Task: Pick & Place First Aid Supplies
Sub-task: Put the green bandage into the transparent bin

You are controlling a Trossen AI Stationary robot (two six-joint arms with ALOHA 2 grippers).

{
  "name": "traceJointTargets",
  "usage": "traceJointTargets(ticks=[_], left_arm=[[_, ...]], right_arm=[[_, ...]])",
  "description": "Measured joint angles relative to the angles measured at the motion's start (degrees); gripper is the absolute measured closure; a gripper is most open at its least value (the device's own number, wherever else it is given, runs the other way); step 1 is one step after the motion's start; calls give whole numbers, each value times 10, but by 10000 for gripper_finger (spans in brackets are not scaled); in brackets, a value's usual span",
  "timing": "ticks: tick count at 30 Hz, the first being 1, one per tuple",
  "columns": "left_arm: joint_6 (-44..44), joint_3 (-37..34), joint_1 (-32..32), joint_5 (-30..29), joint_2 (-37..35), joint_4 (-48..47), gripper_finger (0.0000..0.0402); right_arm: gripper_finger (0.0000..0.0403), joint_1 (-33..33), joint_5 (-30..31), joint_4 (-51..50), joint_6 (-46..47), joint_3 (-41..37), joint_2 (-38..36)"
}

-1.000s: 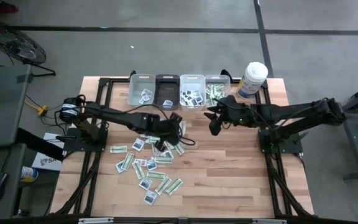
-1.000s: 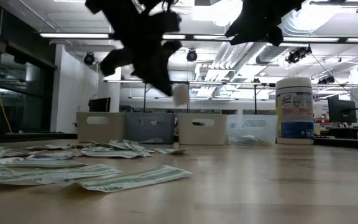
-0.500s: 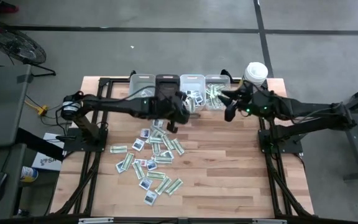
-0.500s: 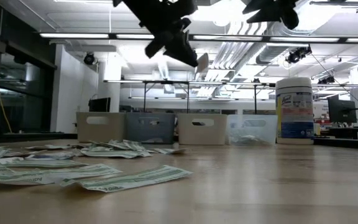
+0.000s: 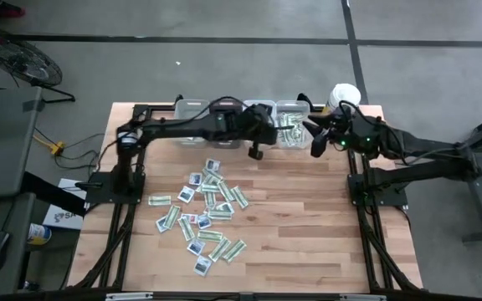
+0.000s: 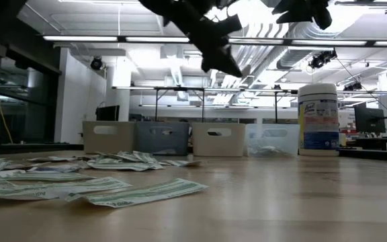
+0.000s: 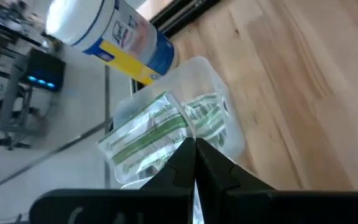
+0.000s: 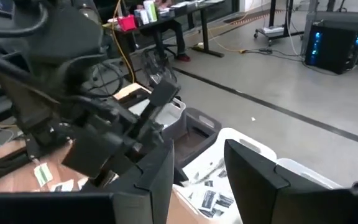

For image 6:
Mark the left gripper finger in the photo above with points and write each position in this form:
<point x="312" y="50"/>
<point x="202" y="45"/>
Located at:
<point x="223" y="62"/>
<point x="230" y="25"/>

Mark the black round ceiling spotlight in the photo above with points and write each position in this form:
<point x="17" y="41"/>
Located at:
<point x="321" y="59"/>
<point x="96" y="63"/>

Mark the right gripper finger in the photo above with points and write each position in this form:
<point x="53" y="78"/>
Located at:
<point x="294" y="11"/>
<point x="322" y="15"/>

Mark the clear plastic bin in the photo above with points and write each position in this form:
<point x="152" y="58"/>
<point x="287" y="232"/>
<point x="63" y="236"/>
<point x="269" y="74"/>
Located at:
<point x="274" y="134"/>

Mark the white plastic bin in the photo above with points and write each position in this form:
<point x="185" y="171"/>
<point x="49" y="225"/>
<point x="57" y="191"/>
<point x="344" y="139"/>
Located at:
<point x="218" y="144"/>

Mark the black computer monitor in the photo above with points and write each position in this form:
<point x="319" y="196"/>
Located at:
<point x="107" y="113"/>
<point x="369" y="120"/>

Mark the black bar LED light strip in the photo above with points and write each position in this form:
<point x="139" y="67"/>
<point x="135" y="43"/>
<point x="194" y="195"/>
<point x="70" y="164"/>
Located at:
<point x="113" y="39"/>

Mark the disinfecting wipes canister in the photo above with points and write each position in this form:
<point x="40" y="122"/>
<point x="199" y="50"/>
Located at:
<point x="317" y="124"/>

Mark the light grey plastic bin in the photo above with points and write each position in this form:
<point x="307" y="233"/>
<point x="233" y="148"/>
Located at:
<point x="109" y="141"/>

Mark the silver ceiling air duct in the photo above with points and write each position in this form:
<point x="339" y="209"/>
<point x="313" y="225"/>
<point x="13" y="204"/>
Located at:
<point x="317" y="20"/>

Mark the black distant workstation frame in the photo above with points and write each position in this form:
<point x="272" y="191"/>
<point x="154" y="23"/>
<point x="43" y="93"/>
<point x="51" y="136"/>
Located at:
<point x="180" y="89"/>

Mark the dark grey plastic bin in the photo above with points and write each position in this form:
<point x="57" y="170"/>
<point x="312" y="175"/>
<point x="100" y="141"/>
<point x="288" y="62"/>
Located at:
<point x="163" y="142"/>

